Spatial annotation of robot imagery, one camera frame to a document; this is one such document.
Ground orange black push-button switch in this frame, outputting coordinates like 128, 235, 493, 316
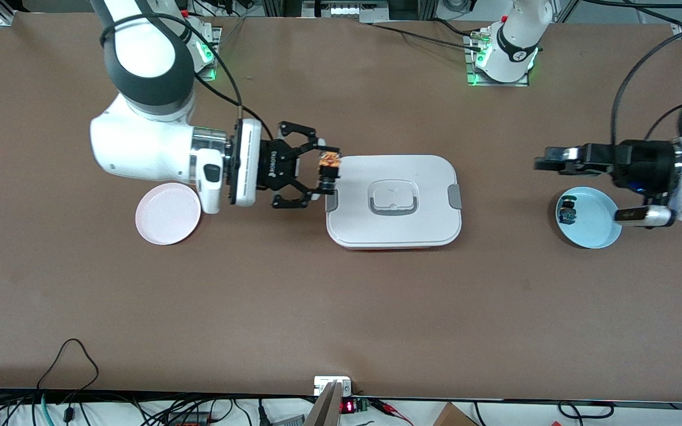
317, 151, 342, 196

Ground brown cardboard box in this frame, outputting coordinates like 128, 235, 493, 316
433, 402, 479, 426

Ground light blue round plate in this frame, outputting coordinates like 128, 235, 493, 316
555, 186, 623, 250

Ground pale pink round plate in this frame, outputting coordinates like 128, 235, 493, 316
135, 183, 202, 246

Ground white power strip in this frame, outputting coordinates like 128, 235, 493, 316
301, 0, 390, 20

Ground aluminium bar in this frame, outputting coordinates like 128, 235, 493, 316
303, 382, 345, 426

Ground red clip leads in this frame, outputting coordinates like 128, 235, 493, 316
371, 399, 414, 426

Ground green blue push-button switch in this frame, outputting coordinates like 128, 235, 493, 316
558, 194, 579, 226

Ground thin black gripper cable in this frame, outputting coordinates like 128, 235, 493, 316
192, 78, 275, 143

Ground black camera cable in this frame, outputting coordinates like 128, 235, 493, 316
100, 13, 244, 122
610, 27, 682, 146

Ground white lunch box grey handle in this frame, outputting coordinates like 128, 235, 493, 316
324, 155, 463, 250

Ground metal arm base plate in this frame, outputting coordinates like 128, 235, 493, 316
465, 30, 531, 88
190, 26, 223, 82

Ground black power cable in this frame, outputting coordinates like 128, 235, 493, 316
368, 18, 487, 49

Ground white metal bracket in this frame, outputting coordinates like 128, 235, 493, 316
314, 376, 353, 397

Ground flat black cable loop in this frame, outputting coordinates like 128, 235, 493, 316
557, 401, 615, 419

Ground looped black cable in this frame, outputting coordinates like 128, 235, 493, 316
36, 338, 100, 409

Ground aluminium frame profile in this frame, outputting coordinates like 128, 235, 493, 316
0, 0, 29, 28

